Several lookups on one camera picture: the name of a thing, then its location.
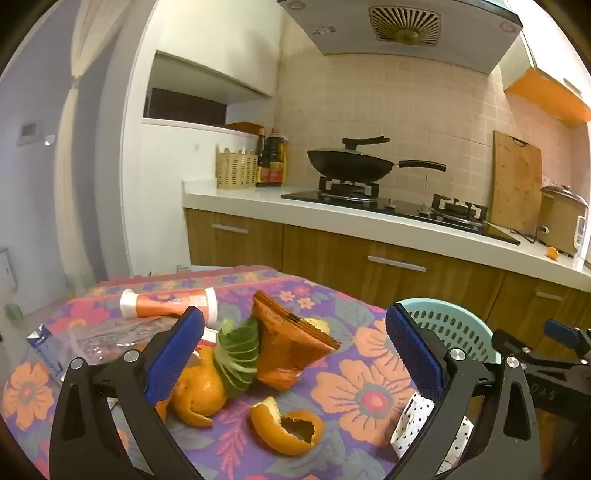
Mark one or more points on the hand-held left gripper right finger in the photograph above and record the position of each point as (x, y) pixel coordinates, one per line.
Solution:
(413, 355)

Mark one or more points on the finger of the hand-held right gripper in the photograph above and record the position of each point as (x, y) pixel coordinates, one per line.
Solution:
(561, 332)
(521, 348)

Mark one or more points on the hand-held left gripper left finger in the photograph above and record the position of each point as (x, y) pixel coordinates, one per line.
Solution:
(178, 353)

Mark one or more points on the large mandarin peel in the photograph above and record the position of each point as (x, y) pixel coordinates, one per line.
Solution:
(201, 392)

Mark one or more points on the teal perforated plastic basket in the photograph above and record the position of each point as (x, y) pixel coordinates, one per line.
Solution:
(455, 325)

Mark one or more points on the green vegetable leaf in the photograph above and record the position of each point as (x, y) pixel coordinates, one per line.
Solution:
(238, 355)

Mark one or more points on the clear plastic bag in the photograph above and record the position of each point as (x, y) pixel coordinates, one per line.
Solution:
(115, 334)

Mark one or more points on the white polka dot wrapper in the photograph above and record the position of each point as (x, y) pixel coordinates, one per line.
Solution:
(413, 424)

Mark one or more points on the long pale mandarin peel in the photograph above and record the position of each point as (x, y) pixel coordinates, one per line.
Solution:
(317, 326)

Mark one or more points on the orange snack bag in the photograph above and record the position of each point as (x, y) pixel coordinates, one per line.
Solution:
(286, 350)

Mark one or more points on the small curled mandarin peel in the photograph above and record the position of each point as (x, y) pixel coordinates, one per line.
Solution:
(281, 429)

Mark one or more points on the blue and white carton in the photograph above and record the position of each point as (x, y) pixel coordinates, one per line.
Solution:
(45, 350)

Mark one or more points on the orange and white tube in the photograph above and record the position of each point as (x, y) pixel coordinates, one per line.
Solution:
(161, 302)

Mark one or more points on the floral tablecloth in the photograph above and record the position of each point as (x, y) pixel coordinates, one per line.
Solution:
(360, 392)

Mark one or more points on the mandarin piece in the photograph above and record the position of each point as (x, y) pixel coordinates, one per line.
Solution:
(552, 253)

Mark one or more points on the beige rice cooker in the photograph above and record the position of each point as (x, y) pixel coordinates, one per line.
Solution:
(556, 217)

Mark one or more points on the wooden kitchen cabinet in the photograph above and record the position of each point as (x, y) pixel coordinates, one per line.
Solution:
(323, 258)

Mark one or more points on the black gas stove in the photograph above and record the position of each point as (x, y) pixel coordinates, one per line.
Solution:
(406, 210)

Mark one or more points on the wooden cutting board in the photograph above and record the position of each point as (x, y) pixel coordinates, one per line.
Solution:
(515, 184)

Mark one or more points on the wicker utensil basket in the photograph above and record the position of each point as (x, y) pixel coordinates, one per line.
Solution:
(236, 170)

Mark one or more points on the black wok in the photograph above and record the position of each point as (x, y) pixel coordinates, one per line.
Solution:
(355, 165)

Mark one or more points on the slim dark sauce bottle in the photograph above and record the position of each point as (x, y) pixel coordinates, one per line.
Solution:
(262, 161)

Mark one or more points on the red label sauce bottle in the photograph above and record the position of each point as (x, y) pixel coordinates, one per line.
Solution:
(276, 161)

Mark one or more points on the range hood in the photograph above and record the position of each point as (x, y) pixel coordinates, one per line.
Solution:
(369, 32)

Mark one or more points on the white wall box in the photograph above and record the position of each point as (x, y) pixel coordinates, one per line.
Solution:
(8, 270)

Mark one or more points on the orange wall cabinet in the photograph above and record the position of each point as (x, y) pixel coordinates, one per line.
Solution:
(549, 94)

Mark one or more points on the wall switch panel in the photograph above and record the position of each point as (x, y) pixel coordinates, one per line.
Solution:
(28, 133)

